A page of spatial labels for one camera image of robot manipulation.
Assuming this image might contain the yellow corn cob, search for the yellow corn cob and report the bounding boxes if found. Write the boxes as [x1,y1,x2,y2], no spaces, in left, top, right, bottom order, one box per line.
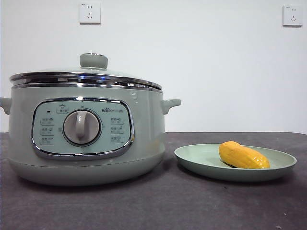
[218,140,271,170]

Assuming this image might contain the pale green electric steamer pot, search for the pale green electric steamer pot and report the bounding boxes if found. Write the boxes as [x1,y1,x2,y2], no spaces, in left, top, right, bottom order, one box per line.
[0,81,182,187]

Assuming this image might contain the white wall socket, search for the white wall socket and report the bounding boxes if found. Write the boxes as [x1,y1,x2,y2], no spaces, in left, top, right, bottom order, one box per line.
[282,4,303,27]
[79,1,101,25]

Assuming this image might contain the pale green round plate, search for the pale green round plate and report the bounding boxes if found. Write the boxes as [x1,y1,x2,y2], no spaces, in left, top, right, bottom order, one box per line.
[174,143,297,182]

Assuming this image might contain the glass lid with green knob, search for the glass lid with green knob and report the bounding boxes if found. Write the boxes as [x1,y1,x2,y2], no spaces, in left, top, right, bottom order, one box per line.
[9,52,164,92]

